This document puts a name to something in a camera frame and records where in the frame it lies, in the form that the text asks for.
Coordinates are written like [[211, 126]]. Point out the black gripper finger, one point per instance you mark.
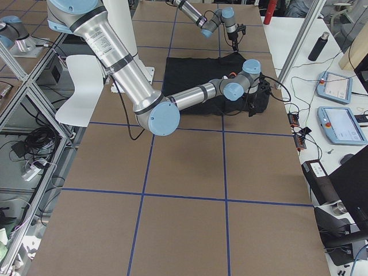
[[251, 110], [235, 45]]

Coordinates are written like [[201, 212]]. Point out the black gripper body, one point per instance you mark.
[[252, 99], [233, 36]]

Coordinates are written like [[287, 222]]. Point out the black t-shirt with logo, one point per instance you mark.
[[210, 86]]

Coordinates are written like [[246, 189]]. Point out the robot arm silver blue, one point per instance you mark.
[[225, 17], [106, 26]]

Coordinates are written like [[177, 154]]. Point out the red cylinder bottle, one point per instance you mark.
[[270, 11]]

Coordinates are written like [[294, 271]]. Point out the black water bottle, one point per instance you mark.
[[318, 47]]

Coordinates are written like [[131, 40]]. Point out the far blue teach pendant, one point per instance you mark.
[[334, 87]]

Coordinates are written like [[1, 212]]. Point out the blue teach pendant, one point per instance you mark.
[[340, 126], [334, 87]]

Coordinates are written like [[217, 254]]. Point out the near blue teach pendant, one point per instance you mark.
[[340, 126]]

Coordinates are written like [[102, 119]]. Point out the brown paper table mat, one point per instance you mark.
[[219, 196]]

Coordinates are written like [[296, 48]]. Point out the black computer mouse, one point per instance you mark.
[[345, 158]]

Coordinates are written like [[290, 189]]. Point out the black power brick box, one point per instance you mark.
[[319, 181]]

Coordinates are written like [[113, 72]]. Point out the black monitor stand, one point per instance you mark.
[[343, 223]]

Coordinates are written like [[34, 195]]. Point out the white plastic chair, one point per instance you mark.
[[87, 77]]

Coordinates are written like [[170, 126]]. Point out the aluminium frame post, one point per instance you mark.
[[311, 16]]

